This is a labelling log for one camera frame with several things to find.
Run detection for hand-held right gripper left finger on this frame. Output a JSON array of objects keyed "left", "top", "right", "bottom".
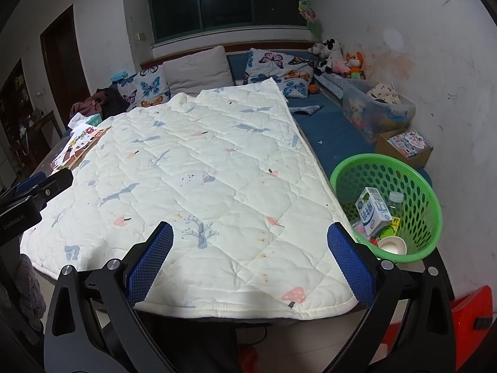
[{"left": 43, "top": 221, "right": 174, "bottom": 373}]

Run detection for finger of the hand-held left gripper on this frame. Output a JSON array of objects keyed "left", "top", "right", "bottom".
[
  {"left": 0, "top": 171, "right": 46, "bottom": 203},
  {"left": 31, "top": 169, "right": 74, "bottom": 212}
]

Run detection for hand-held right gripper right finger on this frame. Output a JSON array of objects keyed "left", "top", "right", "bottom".
[{"left": 327, "top": 221, "right": 456, "bottom": 373}]

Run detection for small paper cup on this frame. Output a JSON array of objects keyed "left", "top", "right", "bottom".
[{"left": 376, "top": 236, "right": 408, "bottom": 256}]

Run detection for blue white milk carton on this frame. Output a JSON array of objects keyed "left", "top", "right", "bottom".
[{"left": 354, "top": 187, "right": 393, "bottom": 237}]

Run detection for green yellow label bottle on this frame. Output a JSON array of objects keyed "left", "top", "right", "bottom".
[{"left": 378, "top": 192, "right": 405, "bottom": 238}]

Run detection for green plastic basket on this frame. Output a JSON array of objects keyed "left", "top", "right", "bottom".
[{"left": 329, "top": 153, "right": 443, "bottom": 263}]

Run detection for person's left forearm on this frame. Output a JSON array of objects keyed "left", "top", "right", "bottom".
[{"left": 0, "top": 252, "right": 47, "bottom": 335}]

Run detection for white plastic bag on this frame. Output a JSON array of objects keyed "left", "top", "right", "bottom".
[{"left": 68, "top": 113, "right": 92, "bottom": 129}]

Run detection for dark wooden shelf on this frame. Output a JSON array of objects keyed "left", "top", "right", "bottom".
[{"left": 0, "top": 58, "right": 35, "bottom": 187}]

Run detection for person's dark pants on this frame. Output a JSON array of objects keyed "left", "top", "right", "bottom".
[{"left": 134, "top": 316, "right": 243, "bottom": 373}]

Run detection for pile of dark clothes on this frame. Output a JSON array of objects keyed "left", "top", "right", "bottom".
[{"left": 70, "top": 87, "right": 129, "bottom": 121}]

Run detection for white quilted blanket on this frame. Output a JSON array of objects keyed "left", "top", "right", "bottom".
[{"left": 19, "top": 78, "right": 360, "bottom": 319}]

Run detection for brown wooden door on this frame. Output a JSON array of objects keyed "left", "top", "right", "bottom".
[{"left": 40, "top": 5, "right": 91, "bottom": 125}]

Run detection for cardboard box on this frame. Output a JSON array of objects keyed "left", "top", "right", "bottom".
[{"left": 375, "top": 129, "right": 433, "bottom": 169}]

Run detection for red plastic stool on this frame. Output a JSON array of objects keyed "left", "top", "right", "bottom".
[{"left": 382, "top": 285, "right": 497, "bottom": 373}]

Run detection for blue sofa bed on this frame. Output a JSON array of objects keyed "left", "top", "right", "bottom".
[{"left": 225, "top": 50, "right": 389, "bottom": 172}]

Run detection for cartoon printed card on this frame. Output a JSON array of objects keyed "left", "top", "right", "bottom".
[{"left": 388, "top": 131, "right": 432, "bottom": 158}]

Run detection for blue butterfly pillow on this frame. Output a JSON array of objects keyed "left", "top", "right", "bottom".
[{"left": 116, "top": 65, "right": 171, "bottom": 108}]

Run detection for clear storage bin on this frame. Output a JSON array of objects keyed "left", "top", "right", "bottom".
[{"left": 342, "top": 80, "right": 416, "bottom": 140}]

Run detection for grey cloth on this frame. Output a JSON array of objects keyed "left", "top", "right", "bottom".
[{"left": 293, "top": 104, "right": 325, "bottom": 117}]

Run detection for patterned cloth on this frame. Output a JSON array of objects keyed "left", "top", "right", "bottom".
[{"left": 367, "top": 81, "right": 402, "bottom": 105}]

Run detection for small butterfly pillow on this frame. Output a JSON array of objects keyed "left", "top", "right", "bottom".
[{"left": 281, "top": 78, "right": 311, "bottom": 99}]

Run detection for beige cushion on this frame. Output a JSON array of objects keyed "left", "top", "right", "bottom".
[{"left": 162, "top": 45, "right": 234, "bottom": 98}]

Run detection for orange fox plush toy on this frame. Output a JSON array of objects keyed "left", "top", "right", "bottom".
[{"left": 344, "top": 51, "right": 367, "bottom": 80}]

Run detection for cow plush toy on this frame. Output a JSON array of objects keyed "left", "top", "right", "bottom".
[{"left": 308, "top": 38, "right": 346, "bottom": 76}]

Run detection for large butterfly pillow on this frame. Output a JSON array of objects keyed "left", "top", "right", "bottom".
[{"left": 244, "top": 48, "right": 317, "bottom": 86}]

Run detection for dark window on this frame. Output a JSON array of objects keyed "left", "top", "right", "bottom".
[{"left": 149, "top": 0, "right": 307, "bottom": 43}]

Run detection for flower wall decoration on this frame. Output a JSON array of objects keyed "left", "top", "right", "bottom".
[{"left": 298, "top": 0, "right": 323, "bottom": 37}]

